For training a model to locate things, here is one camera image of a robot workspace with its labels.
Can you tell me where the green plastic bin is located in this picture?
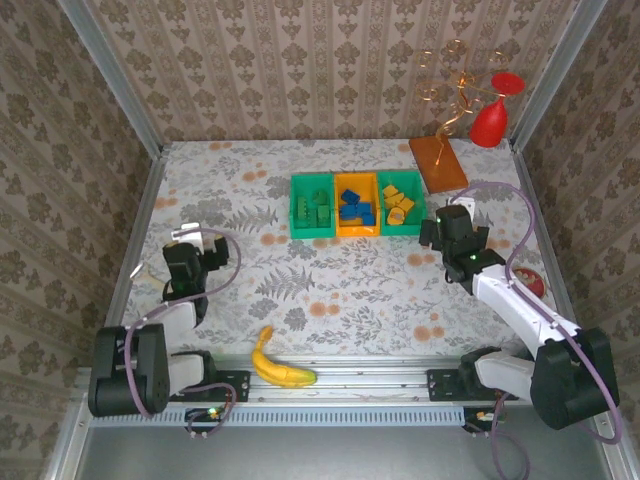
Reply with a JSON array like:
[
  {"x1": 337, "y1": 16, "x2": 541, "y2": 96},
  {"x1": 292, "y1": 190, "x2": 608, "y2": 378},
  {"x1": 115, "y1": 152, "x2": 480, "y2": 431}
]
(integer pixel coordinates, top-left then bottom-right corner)
[
  {"x1": 289, "y1": 172, "x2": 336, "y2": 240},
  {"x1": 377, "y1": 169, "x2": 428, "y2": 236}
]

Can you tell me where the orange plastic bin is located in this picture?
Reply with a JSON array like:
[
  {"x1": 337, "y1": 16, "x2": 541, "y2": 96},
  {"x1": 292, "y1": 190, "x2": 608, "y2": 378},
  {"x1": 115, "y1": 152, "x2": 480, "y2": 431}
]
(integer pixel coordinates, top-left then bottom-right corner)
[{"x1": 333, "y1": 171, "x2": 384, "y2": 239}]

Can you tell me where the floral patterned tablecloth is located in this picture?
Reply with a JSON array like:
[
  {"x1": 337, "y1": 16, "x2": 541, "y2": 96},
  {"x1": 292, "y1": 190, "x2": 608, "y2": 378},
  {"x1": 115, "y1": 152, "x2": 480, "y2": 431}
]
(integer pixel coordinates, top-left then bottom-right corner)
[{"x1": 107, "y1": 139, "x2": 576, "y2": 359}]

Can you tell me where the red plastic goblet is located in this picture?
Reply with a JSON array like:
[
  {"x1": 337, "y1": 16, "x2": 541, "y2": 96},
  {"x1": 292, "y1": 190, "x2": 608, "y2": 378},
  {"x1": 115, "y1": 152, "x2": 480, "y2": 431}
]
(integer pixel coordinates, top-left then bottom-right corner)
[{"x1": 468, "y1": 71, "x2": 527, "y2": 150}]

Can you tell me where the yellow banana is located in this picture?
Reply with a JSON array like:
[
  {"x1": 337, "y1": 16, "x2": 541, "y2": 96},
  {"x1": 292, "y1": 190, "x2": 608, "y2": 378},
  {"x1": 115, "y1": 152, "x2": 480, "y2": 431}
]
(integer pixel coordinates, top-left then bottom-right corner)
[{"x1": 251, "y1": 325, "x2": 319, "y2": 389}]

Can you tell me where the small controller board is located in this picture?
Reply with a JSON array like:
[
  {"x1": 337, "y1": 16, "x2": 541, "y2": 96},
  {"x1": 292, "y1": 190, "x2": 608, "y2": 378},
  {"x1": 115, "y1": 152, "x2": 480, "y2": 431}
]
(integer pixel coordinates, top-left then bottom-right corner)
[
  {"x1": 184, "y1": 405, "x2": 227, "y2": 441},
  {"x1": 462, "y1": 407, "x2": 501, "y2": 439}
]

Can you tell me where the purple cable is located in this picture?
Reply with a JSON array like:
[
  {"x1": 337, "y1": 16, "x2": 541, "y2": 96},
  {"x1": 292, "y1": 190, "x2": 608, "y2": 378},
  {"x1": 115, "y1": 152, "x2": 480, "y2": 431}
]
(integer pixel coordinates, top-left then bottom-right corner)
[
  {"x1": 459, "y1": 181, "x2": 625, "y2": 480},
  {"x1": 123, "y1": 228, "x2": 243, "y2": 419}
]

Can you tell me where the aluminium frame side rail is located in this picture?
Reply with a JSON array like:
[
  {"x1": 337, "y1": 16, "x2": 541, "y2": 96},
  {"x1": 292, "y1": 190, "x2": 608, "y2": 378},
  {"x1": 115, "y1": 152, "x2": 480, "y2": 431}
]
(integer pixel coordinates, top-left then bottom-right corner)
[
  {"x1": 102, "y1": 149, "x2": 169, "y2": 361},
  {"x1": 509, "y1": 144, "x2": 591, "y2": 364}
]

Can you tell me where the gold wire stand wooden base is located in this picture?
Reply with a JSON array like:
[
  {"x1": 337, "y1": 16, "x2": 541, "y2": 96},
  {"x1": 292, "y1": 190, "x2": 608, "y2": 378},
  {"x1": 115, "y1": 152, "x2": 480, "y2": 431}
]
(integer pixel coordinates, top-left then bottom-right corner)
[{"x1": 408, "y1": 38, "x2": 510, "y2": 195}]

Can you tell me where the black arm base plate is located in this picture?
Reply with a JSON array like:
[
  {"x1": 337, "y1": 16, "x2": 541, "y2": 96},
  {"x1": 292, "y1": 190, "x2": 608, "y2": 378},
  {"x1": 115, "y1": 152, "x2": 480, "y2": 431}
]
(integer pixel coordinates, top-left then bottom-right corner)
[
  {"x1": 425, "y1": 368, "x2": 501, "y2": 404},
  {"x1": 162, "y1": 368, "x2": 252, "y2": 404}
]

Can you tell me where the aluminium mounting rail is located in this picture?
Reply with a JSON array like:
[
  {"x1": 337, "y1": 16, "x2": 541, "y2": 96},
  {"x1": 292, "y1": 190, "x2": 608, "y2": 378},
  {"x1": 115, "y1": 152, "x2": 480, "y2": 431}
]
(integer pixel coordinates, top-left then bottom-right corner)
[{"x1": 74, "y1": 355, "x2": 619, "y2": 404}]

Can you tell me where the aluminium frame post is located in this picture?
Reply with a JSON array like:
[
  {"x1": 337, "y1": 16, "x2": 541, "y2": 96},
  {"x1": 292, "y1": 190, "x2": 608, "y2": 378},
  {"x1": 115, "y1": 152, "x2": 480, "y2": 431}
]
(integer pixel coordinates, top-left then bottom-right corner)
[
  {"x1": 508, "y1": 0, "x2": 615, "y2": 151},
  {"x1": 57, "y1": 0, "x2": 165, "y2": 160}
]

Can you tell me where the white slotted cable duct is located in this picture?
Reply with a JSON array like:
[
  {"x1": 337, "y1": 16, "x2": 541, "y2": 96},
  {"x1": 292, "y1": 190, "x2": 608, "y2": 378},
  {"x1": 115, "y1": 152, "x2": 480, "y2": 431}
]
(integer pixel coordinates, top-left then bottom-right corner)
[{"x1": 89, "y1": 402, "x2": 469, "y2": 427}]

